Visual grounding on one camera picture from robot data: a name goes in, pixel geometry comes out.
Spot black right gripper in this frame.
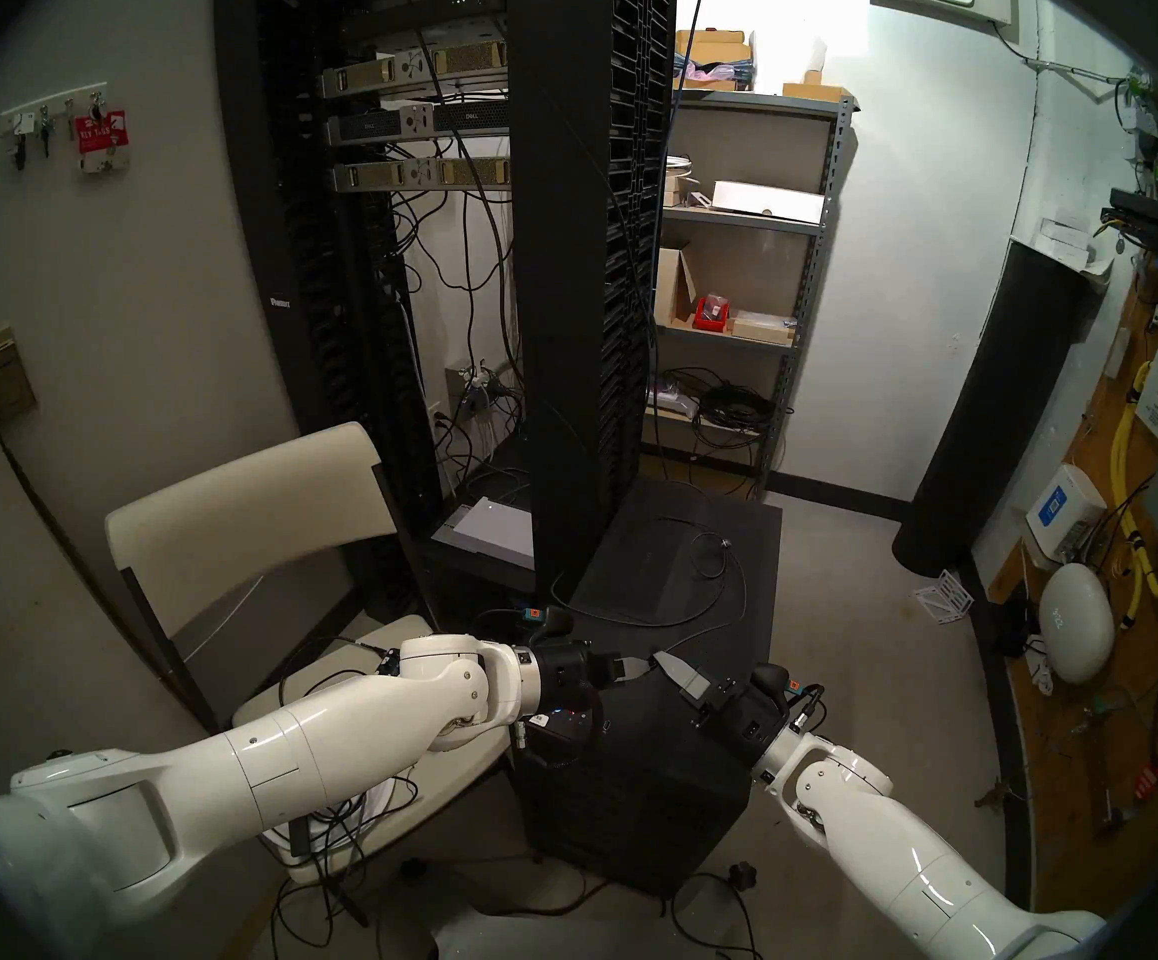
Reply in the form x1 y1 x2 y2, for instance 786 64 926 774
651 650 812 771

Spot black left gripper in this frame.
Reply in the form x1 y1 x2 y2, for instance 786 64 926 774
522 606 660 766

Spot black USB cable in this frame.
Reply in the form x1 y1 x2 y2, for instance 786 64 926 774
551 516 748 634

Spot black workstation tower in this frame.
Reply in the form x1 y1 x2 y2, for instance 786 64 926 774
509 476 785 899

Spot white flat device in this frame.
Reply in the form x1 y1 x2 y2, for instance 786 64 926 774
432 496 537 571

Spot grey outlet box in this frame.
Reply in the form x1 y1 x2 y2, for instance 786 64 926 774
444 361 500 419

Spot flat tan box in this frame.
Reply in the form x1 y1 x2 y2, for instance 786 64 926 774
729 310 798 347

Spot open cardboard box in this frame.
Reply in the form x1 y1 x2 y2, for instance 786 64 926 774
655 238 700 329

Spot white oval router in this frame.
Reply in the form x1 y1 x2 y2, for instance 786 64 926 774
1039 563 1117 685

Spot black server rack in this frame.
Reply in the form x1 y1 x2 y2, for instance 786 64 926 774
214 0 680 659

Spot white modem blue label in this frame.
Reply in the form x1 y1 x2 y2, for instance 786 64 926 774
1026 463 1108 566

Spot cream folding chair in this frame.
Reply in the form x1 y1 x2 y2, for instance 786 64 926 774
104 423 522 919

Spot grey metal shelf unit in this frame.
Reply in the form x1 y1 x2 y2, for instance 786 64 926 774
639 86 862 501

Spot flat white box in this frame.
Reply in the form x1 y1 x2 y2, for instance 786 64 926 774
712 180 827 224

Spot gold faced rack server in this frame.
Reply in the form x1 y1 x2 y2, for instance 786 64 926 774
334 156 515 194
319 40 510 99

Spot small white box stack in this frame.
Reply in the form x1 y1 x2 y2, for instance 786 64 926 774
1034 206 1118 281

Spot black Dell rack server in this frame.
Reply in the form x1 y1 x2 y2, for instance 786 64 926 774
327 100 510 147

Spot large cardboard box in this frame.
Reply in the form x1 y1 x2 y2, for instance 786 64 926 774
677 28 756 91

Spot red key tag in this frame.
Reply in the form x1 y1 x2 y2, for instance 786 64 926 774
74 110 132 175

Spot white key hook rack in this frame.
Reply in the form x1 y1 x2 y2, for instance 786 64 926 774
1 93 108 134

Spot white folded bracket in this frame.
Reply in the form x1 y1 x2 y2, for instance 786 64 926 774
914 568 973 626

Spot coiled black cables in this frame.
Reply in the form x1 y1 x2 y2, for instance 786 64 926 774
687 380 782 451

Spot tangled black cable bundle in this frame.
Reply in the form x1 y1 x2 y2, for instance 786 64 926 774
259 768 420 869

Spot thick yellow cable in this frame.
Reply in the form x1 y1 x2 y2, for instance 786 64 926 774
1111 361 1158 631

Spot black network switch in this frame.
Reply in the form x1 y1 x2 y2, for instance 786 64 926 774
1101 188 1158 264

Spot beige wall plate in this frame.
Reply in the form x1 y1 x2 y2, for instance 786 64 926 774
0 328 39 425

